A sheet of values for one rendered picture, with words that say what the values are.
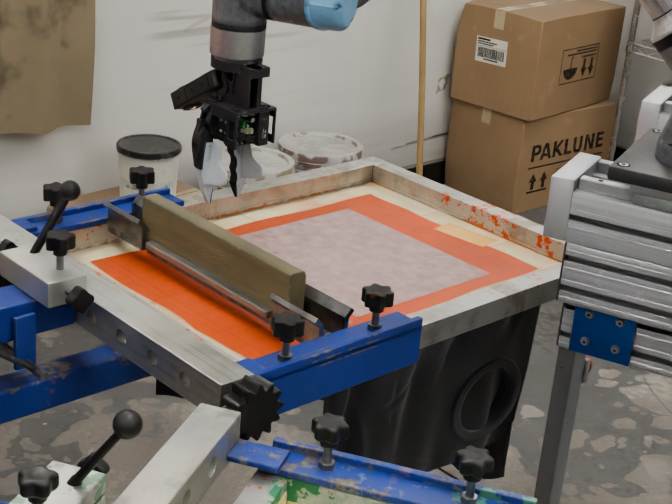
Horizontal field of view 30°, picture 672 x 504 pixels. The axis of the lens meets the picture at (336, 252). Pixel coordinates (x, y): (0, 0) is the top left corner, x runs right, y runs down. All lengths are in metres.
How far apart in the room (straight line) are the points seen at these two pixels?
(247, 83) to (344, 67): 3.09
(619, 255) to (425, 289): 0.36
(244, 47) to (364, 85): 3.20
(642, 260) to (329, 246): 0.58
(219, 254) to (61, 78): 2.21
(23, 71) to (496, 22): 1.98
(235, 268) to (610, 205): 0.53
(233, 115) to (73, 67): 2.31
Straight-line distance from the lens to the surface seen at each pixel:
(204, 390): 1.49
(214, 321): 1.81
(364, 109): 4.92
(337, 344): 1.64
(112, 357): 1.79
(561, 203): 1.75
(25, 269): 1.67
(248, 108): 1.72
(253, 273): 1.78
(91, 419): 3.44
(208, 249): 1.85
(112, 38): 4.11
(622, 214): 1.73
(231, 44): 1.71
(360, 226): 2.19
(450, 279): 2.01
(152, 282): 1.92
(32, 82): 3.90
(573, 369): 2.44
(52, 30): 3.90
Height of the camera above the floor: 1.75
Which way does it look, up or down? 22 degrees down
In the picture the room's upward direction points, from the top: 5 degrees clockwise
